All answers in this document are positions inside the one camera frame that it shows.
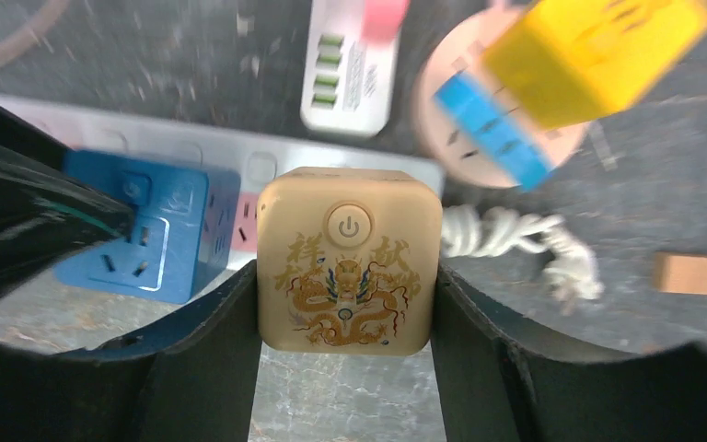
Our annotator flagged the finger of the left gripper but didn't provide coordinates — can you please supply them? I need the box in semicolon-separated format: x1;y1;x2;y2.
0;106;134;299

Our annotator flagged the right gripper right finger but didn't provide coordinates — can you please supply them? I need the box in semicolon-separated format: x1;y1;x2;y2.
431;267;707;441

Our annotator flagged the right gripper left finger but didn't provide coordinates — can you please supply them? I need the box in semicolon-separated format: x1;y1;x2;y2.
0;263;260;441

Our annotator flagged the blue cube adapter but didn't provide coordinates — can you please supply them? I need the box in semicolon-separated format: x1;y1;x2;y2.
54;150;241;304

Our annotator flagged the beige dragon cube adapter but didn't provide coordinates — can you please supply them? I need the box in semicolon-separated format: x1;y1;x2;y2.
256;167;443;356

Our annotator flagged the long white power strip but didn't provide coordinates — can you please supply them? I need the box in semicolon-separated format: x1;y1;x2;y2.
0;91;447;258

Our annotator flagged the round pink socket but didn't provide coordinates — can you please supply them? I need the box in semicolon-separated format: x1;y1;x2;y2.
412;1;590;189

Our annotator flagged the flat wooden block right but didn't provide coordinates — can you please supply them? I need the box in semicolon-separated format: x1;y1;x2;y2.
654;252;707;296

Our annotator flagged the light blue flat adapter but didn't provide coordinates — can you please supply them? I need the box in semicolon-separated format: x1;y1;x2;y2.
434;71;552;192

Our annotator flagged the yellow cube adapter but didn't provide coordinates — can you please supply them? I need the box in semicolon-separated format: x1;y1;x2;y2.
482;0;707;129

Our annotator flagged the short white power strip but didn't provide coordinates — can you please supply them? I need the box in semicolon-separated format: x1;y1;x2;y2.
300;0;401;138

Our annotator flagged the pink flat adapter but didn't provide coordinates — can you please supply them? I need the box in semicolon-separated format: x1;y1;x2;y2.
361;0;411;43

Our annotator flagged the white braided cable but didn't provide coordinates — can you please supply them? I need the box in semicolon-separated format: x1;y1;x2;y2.
440;204;605;315

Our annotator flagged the thin pink cable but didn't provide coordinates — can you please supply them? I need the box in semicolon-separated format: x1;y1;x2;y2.
0;0;71;87

